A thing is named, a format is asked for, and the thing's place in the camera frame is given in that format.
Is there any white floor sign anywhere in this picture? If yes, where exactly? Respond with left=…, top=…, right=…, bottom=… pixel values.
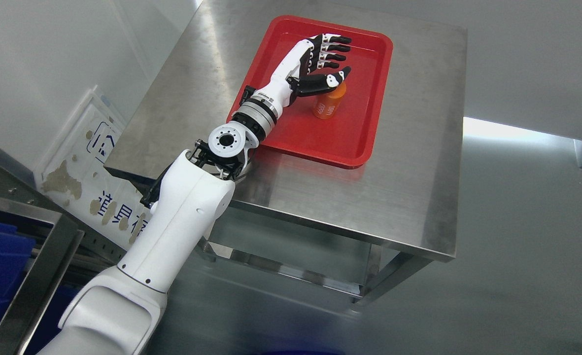
left=34, top=87, right=151, bottom=251

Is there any steel shelf front rail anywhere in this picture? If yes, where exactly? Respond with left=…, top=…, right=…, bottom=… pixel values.
left=0, top=197, right=84, bottom=355

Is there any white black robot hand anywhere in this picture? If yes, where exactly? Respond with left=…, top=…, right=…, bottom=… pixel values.
left=253, top=33, right=352, bottom=112

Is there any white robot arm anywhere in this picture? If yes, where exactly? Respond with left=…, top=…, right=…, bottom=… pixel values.
left=40, top=83, right=291, bottom=355

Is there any orange cylindrical capacitor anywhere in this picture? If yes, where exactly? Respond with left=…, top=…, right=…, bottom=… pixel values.
left=312, top=82, right=347, bottom=120

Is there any red plastic tray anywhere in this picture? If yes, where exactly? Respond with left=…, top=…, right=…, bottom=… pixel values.
left=243, top=14, right=394, bottom=169

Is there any stainless steel desk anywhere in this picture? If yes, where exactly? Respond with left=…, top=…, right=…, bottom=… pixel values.
left=104, top=0, right=467, bottom=305

